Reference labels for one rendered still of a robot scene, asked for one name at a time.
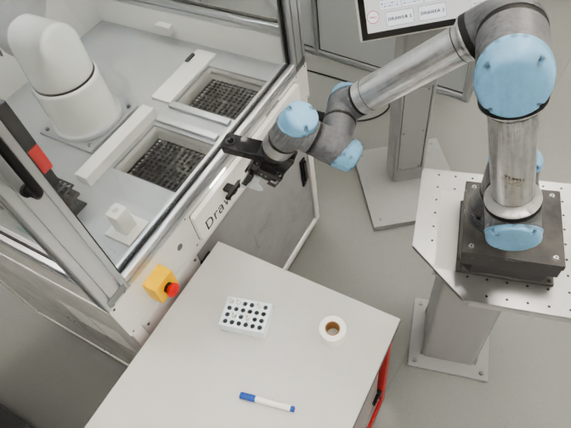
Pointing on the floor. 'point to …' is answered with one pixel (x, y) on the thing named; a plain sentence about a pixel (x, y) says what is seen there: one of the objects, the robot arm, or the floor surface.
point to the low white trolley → (254, 357)
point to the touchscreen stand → (402, 152)
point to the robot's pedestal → (449, 312)
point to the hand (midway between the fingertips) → (243, 177)
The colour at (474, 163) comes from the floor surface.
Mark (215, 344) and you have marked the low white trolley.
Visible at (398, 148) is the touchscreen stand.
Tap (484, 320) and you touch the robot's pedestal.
